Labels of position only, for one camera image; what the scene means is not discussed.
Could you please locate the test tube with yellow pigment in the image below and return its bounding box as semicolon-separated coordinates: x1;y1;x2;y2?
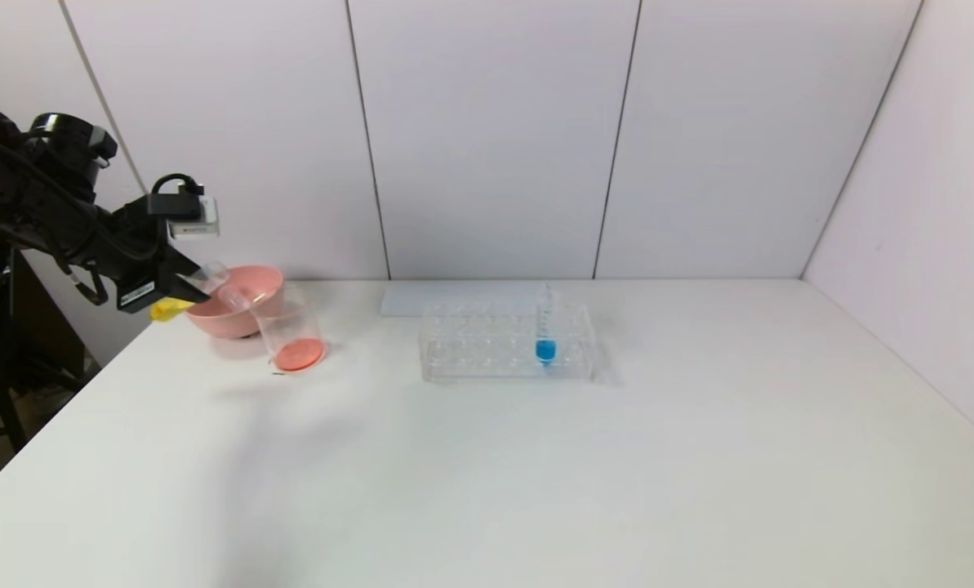
149;261;231;323

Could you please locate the clear acrylic test tube rack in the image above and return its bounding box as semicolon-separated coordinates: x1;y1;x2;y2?
419;301;596;384

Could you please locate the test tube with blue pigment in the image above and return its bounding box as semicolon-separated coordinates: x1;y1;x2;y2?
534;283;558;369

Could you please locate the clear glass beaker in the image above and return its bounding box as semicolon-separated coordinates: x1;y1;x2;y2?
251;282;329;375

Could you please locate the pink bowl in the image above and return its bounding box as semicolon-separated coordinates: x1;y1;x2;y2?
183;264;286;341

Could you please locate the dark chair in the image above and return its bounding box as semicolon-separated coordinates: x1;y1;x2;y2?
0;245;102;460

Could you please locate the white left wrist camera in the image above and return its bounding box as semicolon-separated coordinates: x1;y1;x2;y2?
166;194;220;240

